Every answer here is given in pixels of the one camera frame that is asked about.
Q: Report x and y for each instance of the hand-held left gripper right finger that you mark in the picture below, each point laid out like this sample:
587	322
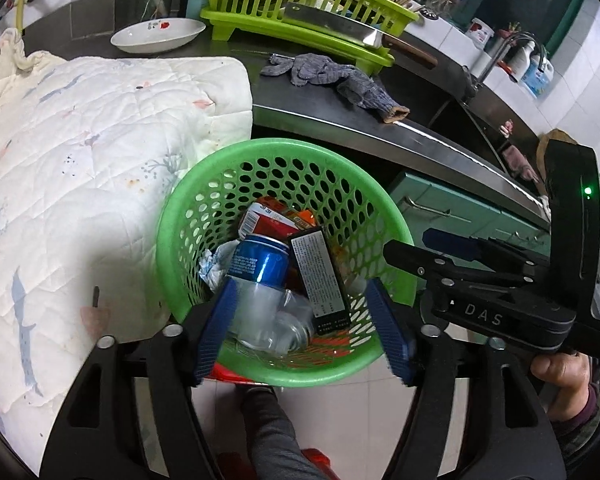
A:
391	332

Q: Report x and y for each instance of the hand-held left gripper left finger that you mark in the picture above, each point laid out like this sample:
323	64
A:
215	332

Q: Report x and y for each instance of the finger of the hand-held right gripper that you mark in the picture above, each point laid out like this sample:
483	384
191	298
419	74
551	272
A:
415	260
452	245

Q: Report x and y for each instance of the blue soda can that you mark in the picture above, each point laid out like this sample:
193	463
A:
257	260

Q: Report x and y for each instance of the black carton box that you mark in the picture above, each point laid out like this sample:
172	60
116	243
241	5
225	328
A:
320	280

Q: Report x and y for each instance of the red soda can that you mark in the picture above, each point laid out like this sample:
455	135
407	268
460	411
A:
262	215

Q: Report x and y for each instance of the green plastic basket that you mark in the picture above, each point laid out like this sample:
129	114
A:
290	170

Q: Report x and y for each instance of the person's right forearm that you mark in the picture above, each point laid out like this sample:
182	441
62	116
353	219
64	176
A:
580	435

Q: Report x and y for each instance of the person's right hand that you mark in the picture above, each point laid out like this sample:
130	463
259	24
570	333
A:
565	380

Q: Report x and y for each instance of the teal cabinet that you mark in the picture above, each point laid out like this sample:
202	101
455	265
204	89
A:
455	205

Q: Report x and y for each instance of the pink cloth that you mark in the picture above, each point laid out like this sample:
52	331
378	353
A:
520	157

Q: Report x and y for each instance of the person's leg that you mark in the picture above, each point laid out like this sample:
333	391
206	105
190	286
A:
280	435

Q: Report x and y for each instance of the tan fibrous scrubber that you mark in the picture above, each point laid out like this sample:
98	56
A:
555	137

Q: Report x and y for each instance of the white bottle with blue label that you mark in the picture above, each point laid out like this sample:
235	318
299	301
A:
537	77

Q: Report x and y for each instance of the steel faucet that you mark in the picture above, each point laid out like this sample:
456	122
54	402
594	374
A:
500	55

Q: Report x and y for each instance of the grey cloth glove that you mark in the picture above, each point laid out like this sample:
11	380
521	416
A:
330	77

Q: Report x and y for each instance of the white container with red label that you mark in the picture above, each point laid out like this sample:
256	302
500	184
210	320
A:
480	32

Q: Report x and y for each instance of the white quilted blanket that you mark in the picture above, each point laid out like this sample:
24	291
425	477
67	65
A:
80	160

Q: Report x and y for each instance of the green dish rack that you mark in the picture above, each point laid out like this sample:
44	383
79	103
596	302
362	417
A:
260	22

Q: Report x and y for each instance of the white plate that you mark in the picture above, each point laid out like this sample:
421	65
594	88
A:
157	35

